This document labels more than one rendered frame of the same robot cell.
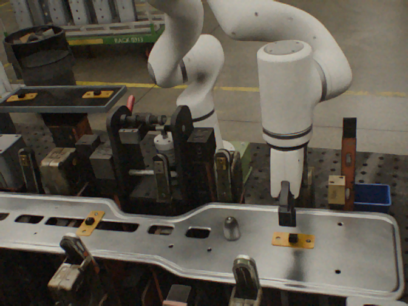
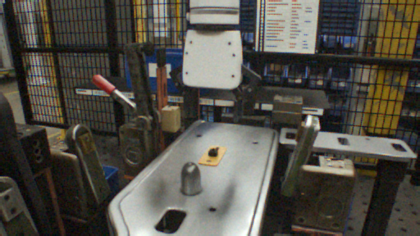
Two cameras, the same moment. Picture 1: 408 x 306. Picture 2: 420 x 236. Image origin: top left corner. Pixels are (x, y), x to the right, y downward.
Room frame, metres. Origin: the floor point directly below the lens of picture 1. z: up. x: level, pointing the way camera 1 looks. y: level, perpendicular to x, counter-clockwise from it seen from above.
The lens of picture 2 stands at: (0.71, 0.35, 1.25)
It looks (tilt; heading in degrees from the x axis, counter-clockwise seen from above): 19 degrees down; 267
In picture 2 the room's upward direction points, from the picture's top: straight up
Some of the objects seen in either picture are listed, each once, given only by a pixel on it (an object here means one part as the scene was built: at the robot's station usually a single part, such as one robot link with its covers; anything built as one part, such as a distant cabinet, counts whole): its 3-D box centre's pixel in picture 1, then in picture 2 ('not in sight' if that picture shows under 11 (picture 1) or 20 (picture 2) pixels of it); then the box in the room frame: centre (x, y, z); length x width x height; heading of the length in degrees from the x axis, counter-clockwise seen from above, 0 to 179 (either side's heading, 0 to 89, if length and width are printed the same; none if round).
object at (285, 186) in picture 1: (285, 190); (239, 74); (0.62, -0.13, 1.16); 0.08 x 0.01 x 0.06; 159
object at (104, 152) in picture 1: (124, 205); not in sight; (1.03, 0.25, 0.89); 0.13 x 0.11 x 0.38; 159
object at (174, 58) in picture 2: not in sight; (171, 68); (0.77, -0.65, 1.10); 0.30 x 0.17 x 0.13; 153
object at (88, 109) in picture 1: (59, 98); not in sight; (1.23, 0.38, 1.16); 0.37 x 0.14 x 0.02; 69
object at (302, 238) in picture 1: (292, 238); (213, 153); (0.67, -0.15, 1.01); 0.08 x 0.04 x 0.01; 69
